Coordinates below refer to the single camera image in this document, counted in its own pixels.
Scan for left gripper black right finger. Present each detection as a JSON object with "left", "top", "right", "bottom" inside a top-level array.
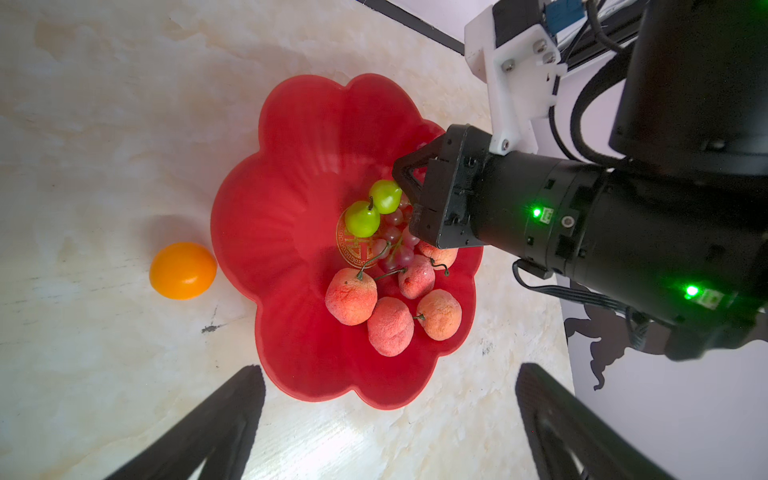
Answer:
[{"left": 515, "top": 363, "right": 671, "bottom": 479}]

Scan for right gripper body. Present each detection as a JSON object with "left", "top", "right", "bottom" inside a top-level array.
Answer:
[{"left": 407, "top": 125, "right": 606, "bottom": 276}]

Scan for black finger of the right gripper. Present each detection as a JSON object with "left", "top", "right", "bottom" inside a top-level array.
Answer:
[{"left": 392, "top": 141, "right": 444, "bottom": 190}]

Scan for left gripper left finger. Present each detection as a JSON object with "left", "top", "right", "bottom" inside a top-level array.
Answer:
[{"left": 109, "top": 365, "right": 266, "bottom": 479}]

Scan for green apple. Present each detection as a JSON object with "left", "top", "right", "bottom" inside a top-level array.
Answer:
[{"left": 369, "top": 180, "right": 402, "bottom": 215}]

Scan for green pear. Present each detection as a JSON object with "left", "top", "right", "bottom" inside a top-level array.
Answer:
[{"left": 344, "top": 199, "right": 381, "bottom": 238}]

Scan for purple grape bunch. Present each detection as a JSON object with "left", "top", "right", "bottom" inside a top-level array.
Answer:
[{"left": 372, "top": 194, "right": 418, "bottom": 273}]

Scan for peach with stem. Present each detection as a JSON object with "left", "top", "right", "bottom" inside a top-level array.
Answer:
[{"left": 325, "top": 268, "right": 378, "bottom": 326}]

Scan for red flower fruit bowl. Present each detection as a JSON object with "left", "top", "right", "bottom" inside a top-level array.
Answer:
[{"left": 210, "top": 73, "right": 483, "bottom": 410}]

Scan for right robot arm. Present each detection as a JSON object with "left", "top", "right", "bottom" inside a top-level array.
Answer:
[{"left": 393, "top": 1, "right": 767, "bottom": 361}]

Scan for orange near pouch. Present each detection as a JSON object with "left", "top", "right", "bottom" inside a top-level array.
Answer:
[{"left": 149, "top": 242, "right": 218, "bottom": 300}]

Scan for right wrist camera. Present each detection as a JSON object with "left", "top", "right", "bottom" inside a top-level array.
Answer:
[{"left": 464, "top": 0, "right": 585, "bottom": 155}]

